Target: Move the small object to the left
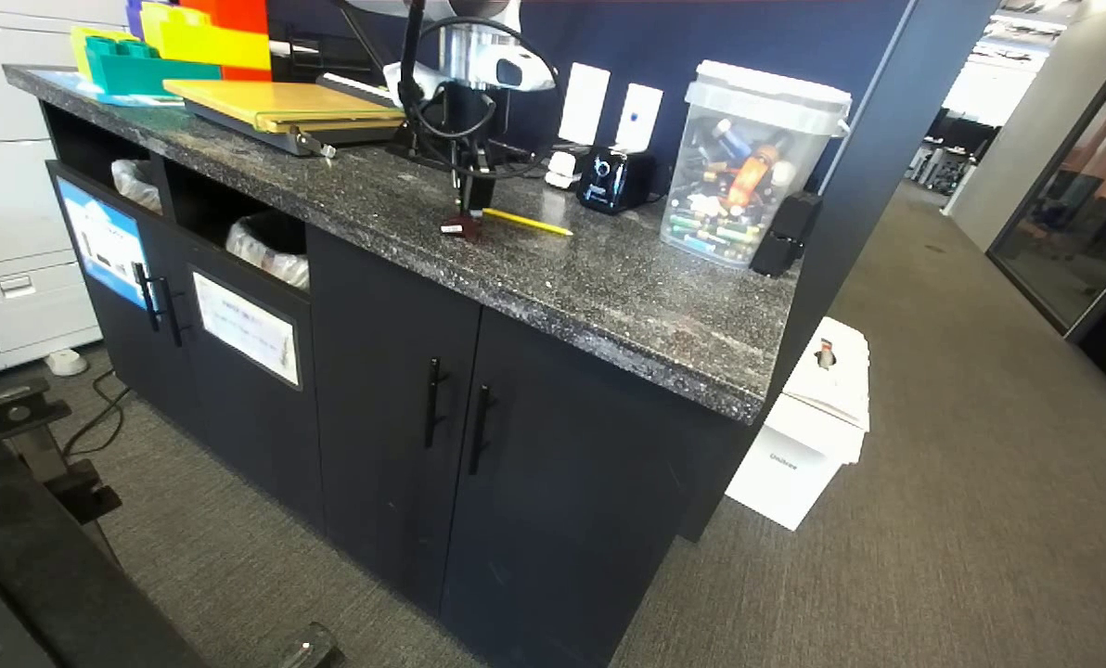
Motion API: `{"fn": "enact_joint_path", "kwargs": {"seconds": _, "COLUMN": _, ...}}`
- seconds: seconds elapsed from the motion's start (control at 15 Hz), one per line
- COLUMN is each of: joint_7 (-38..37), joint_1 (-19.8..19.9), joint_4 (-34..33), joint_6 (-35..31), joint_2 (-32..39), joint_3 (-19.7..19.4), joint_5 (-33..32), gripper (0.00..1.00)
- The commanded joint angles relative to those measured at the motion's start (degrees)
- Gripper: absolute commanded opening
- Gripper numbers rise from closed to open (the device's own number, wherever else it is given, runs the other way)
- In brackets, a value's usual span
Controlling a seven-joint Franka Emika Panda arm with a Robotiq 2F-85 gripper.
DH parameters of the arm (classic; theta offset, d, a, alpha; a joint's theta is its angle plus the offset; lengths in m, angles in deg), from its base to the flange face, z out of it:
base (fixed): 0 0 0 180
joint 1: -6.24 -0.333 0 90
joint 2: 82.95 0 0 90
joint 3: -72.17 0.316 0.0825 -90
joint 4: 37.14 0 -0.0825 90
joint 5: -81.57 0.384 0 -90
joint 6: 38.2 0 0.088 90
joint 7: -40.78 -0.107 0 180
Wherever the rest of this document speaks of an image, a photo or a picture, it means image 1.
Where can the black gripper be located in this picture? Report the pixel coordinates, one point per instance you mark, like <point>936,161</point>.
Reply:
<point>466,135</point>

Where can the small dark red object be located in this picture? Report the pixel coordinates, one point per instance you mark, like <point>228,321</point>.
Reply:
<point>459,227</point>

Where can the yellow pencil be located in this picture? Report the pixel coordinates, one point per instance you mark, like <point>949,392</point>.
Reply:
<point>529,224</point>

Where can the small white holder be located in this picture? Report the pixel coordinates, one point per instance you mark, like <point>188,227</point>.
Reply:
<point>563,168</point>

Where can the white upright card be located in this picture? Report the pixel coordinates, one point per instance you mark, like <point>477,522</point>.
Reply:
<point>583,104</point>
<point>635,117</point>

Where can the small metal knob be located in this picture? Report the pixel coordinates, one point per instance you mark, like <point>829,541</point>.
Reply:
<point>328,154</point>

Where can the yellow flat board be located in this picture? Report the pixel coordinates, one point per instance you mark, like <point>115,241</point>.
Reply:
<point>287,104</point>

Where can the white bin bag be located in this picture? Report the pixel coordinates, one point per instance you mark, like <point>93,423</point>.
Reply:
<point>268,248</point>
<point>133,183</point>

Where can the white paper label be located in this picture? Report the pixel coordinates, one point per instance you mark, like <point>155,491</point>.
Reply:
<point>245,323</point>

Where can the clear plastic tub with toys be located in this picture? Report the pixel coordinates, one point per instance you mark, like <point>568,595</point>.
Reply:
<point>750,171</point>

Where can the red orange toy block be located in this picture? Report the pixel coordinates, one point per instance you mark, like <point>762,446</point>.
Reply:
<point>240,11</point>

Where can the yellow toy block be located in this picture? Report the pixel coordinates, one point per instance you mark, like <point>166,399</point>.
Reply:
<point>206,39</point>

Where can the black rectangular device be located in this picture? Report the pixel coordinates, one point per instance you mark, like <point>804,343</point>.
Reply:
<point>783,233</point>

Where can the black cabinet with granite top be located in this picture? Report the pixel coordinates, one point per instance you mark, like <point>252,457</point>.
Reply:
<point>553,522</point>

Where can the green toy block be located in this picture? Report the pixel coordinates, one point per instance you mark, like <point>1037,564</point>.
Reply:
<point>131,68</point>

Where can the blue paper label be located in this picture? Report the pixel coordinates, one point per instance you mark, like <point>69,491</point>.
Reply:
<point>106,241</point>

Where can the white cardboard box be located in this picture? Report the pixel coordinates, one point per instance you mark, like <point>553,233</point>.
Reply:
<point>813,422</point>

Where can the white filing cabinet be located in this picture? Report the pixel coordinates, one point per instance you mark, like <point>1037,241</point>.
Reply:
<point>9,188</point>

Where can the glass office door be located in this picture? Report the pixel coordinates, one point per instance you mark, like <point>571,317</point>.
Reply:
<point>1072,224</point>

